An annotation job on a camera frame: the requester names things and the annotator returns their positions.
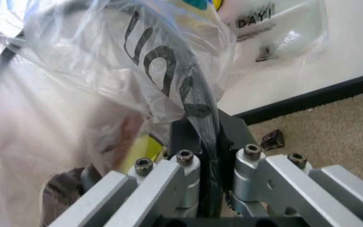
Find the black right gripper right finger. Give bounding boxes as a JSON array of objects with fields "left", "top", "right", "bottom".
[{"left": 216, "top": 109, "right": 363, "bottom": 227}]

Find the black baseboard strip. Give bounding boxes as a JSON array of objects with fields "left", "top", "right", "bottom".
[{"left": 231, "top": 70, "right": 363, "bottom": 125}]

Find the white plastic bag DAY print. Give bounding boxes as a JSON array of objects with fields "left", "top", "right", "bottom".
[{"left": 171, "top": 0, "right": 329, "bottom": 62}]

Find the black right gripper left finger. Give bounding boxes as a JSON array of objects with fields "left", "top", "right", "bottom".
[{"left": 47, "top": 115, "right": 209, "bottom": 227}]

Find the clear plastic bag black print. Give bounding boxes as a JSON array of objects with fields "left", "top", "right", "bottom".
[{"left": 0, "top": 0, "right": 238, "bottom": 227}]

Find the dark brown crumpled wrapper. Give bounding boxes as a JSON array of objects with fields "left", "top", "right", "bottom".
[{"left": 261, "top": 129, "right": 287, "bottom": 151}]

